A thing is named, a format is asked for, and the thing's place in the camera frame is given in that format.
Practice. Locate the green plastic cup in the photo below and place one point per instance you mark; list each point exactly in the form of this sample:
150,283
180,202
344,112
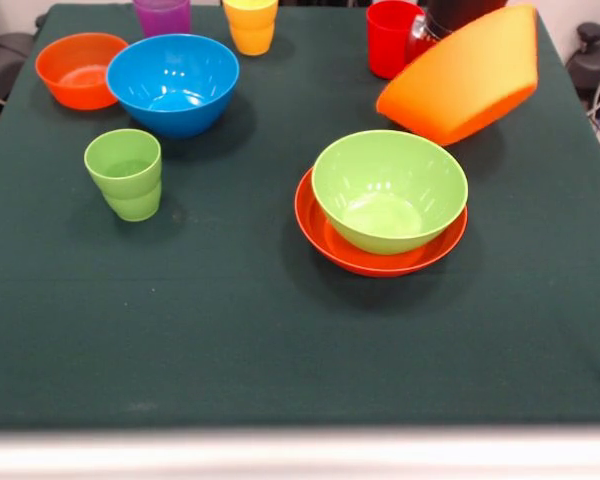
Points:
123,175

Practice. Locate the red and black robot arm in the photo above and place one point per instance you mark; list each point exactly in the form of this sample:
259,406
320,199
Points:
460,12

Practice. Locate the wide red plastic bowl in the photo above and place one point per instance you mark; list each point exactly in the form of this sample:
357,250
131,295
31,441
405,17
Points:
380,262

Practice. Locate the black rounded stand foot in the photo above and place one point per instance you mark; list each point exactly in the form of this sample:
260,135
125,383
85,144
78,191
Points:
592,55
5,65

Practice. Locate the green plastic bowl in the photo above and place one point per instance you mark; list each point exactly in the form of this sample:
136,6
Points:
390,185

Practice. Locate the dark green tablecloth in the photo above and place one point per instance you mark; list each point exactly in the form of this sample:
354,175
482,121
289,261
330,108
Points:
280,350

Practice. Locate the small red plastic bowl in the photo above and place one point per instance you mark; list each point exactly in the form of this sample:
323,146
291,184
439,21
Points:
75,75

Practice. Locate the yellow plastic cup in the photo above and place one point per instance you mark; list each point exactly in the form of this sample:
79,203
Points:
250,25

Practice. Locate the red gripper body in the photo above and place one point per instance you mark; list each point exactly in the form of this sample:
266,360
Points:
420,40

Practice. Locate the purple plastic cup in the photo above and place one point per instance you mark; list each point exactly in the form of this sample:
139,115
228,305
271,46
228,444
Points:
162,20

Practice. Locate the blue plastic bowl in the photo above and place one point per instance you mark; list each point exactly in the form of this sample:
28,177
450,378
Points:
172,80

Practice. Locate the large orange plastic bowl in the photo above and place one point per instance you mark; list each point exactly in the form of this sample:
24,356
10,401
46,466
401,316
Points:
470,80

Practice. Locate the red plastic cup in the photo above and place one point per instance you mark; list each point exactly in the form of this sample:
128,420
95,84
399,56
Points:
387,40

